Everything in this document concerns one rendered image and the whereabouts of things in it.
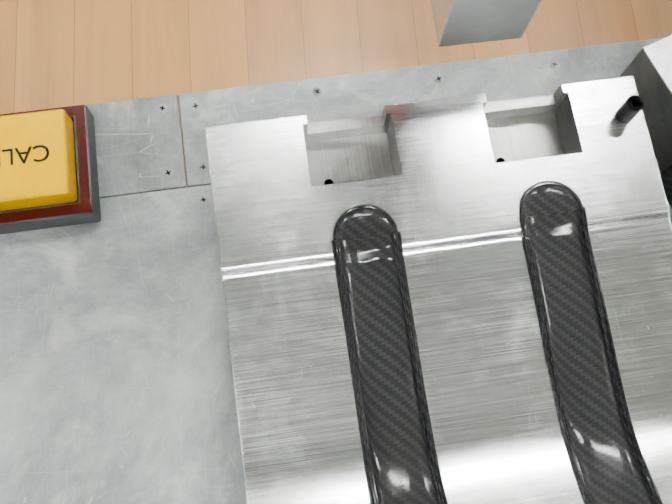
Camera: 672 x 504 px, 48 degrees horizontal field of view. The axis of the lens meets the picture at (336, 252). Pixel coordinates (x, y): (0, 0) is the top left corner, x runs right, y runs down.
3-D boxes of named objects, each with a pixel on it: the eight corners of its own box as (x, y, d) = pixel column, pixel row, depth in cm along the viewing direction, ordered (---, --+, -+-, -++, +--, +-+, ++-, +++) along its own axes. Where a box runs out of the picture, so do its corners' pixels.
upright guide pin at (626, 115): (613, 109, 45) (625, 95, 43) (629, 107, 45) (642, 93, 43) (617, 124, 45) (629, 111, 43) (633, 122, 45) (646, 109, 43)
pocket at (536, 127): (467, 119, 49) (480, 92, 45) (547, 109, 49) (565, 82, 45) (481, 185, 47) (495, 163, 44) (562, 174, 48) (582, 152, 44)
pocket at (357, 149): (301, 139, 48) (300, 114, 44) (383, 129, 48) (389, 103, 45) (311, 206, 47) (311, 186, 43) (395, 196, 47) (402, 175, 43)
